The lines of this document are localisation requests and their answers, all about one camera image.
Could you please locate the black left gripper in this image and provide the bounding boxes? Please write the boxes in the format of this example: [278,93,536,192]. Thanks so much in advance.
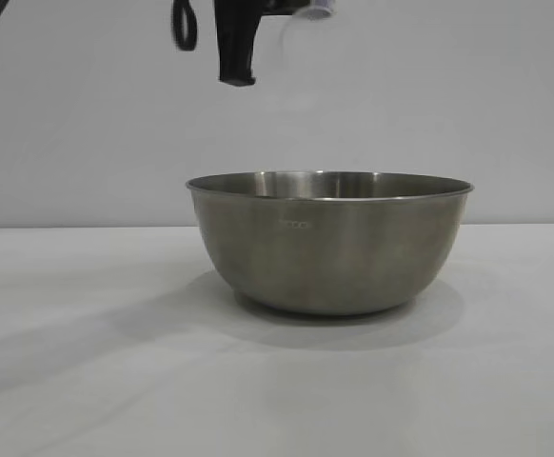
[212,0,307,88]

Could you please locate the stainless steel mixing bowl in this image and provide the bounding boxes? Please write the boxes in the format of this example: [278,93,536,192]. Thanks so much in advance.
[184,169,476,316]

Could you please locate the black looped camera cable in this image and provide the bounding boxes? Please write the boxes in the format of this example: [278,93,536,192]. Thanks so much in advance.
[168,0,201,51]

